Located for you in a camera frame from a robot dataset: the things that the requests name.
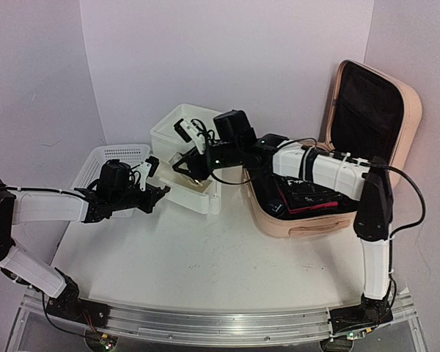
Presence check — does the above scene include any aluminium front rail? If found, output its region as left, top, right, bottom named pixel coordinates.
left=22, top=290, right=425, bottom=348

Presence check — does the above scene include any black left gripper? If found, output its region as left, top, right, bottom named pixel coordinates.
left=111, top=182, right=165, bottom=214

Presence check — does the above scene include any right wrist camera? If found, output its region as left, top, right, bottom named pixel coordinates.
left=174, top=119, right=207, bottom=155

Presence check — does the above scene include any white tall plastic bin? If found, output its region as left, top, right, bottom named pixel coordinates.
left=150, top=103, right=241, bottom=216

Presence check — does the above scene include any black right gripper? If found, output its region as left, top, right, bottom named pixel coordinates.
left=173, top=140, right=241, bottom=180

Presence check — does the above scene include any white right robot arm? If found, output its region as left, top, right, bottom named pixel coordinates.
left=172, top=110, right=395, bottom=335

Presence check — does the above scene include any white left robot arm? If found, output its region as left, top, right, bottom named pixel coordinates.
left=0, top=157, right=170, bottom=327

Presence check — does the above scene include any red folded garment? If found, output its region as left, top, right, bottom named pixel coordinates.
left=287, top=202, right=340, bottom=214

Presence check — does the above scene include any white perforated plastic basket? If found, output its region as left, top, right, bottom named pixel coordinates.
left=72, top=144, right=159, bottom=222

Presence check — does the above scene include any beige hard-shell suitcase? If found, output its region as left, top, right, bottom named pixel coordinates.
left=244, top=60, right=422, bottom=242

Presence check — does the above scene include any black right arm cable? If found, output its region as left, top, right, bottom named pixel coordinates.
left=208, top=137, right=426, bottom=243

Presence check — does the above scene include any black folded clothes stack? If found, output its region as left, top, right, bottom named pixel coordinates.
left=254, top=176, right=358, bottom=221

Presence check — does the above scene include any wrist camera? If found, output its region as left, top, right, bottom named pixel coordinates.
left=135, top=155, right=159, bottom=191
left=174, top=119, right=207, bottom=155

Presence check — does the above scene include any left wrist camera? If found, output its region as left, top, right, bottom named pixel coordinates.
left=135, top=155, right=159, bottom=191

